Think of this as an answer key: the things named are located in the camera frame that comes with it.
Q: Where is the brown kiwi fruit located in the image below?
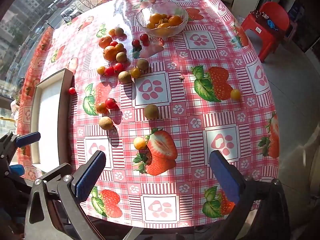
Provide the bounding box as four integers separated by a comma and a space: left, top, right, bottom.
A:
144, 104, 159, 120

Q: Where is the brown kiwi near tomatoes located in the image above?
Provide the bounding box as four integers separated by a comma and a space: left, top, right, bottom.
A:
99, 116, 114, 131

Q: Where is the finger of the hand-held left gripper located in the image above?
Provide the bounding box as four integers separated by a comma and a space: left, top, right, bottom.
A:
0, 131, 41, 156
0, 164, 25, 180

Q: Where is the blue box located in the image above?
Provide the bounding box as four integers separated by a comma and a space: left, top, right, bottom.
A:
288, 2, 305, 21

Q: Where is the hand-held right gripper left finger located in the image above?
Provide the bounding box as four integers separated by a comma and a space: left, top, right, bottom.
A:
24, 150, 107, 240

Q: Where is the orange mandarin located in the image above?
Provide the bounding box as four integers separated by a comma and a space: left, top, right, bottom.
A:
98, 36, 113, 49
103, 46, 118, 61

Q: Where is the red plastic stool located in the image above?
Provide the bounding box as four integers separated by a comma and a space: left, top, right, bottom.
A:
241, 2, 291, 63

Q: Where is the white tray with grey frame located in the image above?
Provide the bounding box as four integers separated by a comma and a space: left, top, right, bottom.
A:
30, 68, 75, 172

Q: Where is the red checked strawberry tablecloth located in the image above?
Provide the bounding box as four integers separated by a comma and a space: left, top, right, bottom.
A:
16, 0, 280, 228

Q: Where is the heap of orange round fruit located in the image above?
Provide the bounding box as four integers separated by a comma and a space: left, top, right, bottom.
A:
146, 13, 183, 30

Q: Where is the white parked car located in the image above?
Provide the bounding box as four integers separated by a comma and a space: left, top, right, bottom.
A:
61, 7, 80, 22

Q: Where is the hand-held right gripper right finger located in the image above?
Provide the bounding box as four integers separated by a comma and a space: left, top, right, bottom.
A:
209, 150, 292, 240

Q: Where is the clear glass bowl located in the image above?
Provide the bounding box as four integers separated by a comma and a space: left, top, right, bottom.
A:
136, 2, 189, 39

